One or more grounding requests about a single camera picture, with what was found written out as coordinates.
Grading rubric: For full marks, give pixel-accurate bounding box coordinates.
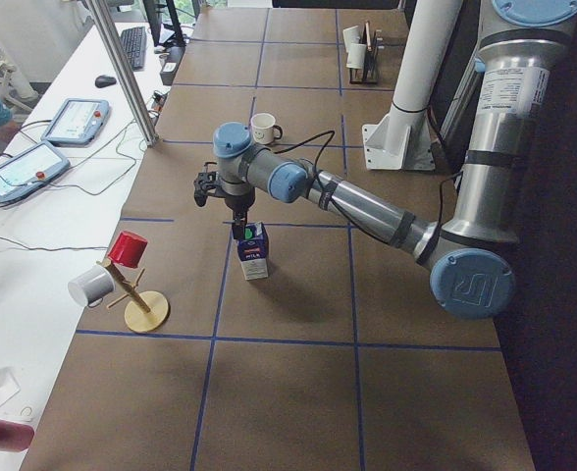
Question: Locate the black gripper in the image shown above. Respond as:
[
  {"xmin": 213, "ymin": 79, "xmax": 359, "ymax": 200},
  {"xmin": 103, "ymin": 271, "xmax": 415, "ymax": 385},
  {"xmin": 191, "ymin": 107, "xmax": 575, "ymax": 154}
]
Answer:
[{"xmin": 225, "ymin": 189, "xmax": 255, "ymax": 240}]

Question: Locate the blue white milk carton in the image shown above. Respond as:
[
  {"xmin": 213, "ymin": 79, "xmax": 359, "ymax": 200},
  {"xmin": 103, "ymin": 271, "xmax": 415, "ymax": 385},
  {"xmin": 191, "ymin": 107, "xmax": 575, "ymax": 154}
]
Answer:
[{"xmin": 236, "ymin": 222, "xmax": 269, "ymax": 281}]

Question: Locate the white smiley face mug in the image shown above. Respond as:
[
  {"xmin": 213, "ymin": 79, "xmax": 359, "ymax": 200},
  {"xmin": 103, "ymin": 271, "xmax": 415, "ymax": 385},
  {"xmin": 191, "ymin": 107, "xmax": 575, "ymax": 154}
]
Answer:
[{"xmin": 250, "ymin": 113, "xmax": 284, "ymax": 145}]

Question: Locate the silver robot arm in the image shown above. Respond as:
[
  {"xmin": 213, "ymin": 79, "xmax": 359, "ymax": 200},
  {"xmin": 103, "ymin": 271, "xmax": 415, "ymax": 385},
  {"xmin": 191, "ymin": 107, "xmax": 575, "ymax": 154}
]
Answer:
[{"xmin": 194, "ymin": 1, "xmax": 577, "ymax": 319}]

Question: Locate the red cup on stand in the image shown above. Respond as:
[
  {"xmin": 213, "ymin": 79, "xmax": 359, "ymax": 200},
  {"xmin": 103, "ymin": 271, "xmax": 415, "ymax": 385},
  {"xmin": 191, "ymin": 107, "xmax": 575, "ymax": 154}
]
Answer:
[{"xmin": 107, "ymin": 231, "xmax": 148, "ymax": 269}]

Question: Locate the wooden mug tree stand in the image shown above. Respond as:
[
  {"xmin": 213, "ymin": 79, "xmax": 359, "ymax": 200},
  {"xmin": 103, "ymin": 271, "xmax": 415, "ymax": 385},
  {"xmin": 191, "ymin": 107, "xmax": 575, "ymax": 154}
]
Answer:
[{"xmin": 98, "ymin": 260, "xmax": 170, "ymax": 334}]

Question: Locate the white mug on stand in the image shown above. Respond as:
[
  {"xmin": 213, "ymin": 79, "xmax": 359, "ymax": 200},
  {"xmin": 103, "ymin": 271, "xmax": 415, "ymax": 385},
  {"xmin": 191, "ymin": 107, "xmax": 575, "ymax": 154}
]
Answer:
[{"xmin": 68, "ymin": 265, "xmax": 115, "ymax": 307}]

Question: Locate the teach pendant far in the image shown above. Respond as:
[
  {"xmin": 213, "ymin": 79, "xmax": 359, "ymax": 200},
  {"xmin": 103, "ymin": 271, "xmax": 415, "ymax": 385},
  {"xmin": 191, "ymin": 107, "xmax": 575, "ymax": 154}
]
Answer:
[{"xmin": 41, "ymin": 98, "xmax": 110, "ymax": 147}]

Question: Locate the teach pendant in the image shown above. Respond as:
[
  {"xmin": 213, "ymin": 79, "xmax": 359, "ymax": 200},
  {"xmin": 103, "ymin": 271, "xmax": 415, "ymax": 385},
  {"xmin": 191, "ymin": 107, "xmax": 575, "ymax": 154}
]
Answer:
[
  {"xmin": 0, "ymin": 142, "xmax": 70, "ymax": 202},
  {"xmin": 41, "ymin": 98, "xmax": 110, "ymax": 147}
]

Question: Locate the black computer mouse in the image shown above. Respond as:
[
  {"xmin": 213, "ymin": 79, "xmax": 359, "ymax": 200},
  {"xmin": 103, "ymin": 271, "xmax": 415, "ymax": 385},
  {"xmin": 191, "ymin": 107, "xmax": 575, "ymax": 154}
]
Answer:
[{"xmin": 94, "ymin": 75, "xmax": 117, "ymax": 88}]

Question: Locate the white HOME mug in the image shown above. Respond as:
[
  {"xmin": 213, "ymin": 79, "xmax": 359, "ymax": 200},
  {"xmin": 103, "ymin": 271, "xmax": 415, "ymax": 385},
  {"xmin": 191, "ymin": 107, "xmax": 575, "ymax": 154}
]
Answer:
[{"xmin": 345, "ymin": 43, "xmax": 367, "ymax": 70}]

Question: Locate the black keyboard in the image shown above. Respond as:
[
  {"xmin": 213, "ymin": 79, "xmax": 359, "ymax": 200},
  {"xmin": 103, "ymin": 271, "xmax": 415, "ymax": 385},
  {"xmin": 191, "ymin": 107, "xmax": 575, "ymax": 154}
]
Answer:
[{"xmin": 120, "ymin": 26, "xmax": 146, "ymax": 71}]

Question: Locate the teach pendant near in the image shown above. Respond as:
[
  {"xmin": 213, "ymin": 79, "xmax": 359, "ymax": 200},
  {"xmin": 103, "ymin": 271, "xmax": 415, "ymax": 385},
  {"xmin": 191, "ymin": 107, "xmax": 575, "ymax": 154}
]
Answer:
[{"xmin": 0, "ymin": 142, "xmax": 70, "ymax": 202}]

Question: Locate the white ribbed mug left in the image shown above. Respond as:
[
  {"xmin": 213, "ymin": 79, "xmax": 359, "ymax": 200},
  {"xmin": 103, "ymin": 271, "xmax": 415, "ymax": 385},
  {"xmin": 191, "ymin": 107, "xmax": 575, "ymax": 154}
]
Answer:
[{"xmin": 342, "ymin": 26, "xmax": 364, "ymax": 49}]

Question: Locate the red bottle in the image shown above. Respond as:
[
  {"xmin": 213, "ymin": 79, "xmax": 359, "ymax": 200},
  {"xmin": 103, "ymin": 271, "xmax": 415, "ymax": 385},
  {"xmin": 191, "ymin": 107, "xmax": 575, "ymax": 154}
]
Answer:
[{"xmin": 0, "ymin": 419, "xmax": 34, "ymax": 452}]

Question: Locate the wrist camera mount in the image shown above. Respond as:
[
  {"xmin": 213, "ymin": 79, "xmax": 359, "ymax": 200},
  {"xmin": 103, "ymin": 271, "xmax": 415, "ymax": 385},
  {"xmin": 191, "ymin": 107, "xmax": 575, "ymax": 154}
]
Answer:
[{"xmin": 193, "ymin": 162, "xmax": 222, "ymax": 207}]

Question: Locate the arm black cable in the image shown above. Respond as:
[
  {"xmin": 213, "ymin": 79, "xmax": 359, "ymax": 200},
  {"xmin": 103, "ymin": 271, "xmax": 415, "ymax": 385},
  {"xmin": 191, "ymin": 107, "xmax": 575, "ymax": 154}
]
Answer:
[{"xmin": 273, "ymin": 130, "xmax": 339, "ymax": 187}]

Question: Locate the aluminium frame post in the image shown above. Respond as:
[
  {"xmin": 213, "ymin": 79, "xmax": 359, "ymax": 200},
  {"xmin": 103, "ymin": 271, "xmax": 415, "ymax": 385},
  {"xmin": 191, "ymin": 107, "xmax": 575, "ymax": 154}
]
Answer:
[{"xmin": 86, "ymin": 0, "xmax": 158, "ymax": 147}]

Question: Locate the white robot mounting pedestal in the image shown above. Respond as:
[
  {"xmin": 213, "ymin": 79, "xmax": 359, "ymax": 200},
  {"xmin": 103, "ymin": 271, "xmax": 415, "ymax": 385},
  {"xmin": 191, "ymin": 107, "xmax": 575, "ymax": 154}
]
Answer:
[{"xmin": 362, "ymin": 0, "xmax": 463, "ymax": 172}]

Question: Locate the black wire mug rack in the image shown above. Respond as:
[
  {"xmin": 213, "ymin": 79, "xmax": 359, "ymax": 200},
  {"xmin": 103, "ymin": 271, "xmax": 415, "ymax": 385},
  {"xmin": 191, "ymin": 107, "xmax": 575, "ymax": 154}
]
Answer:
[{"xmin": 348, "ymin": 21, "xmax": 380, "ymax": 85}]

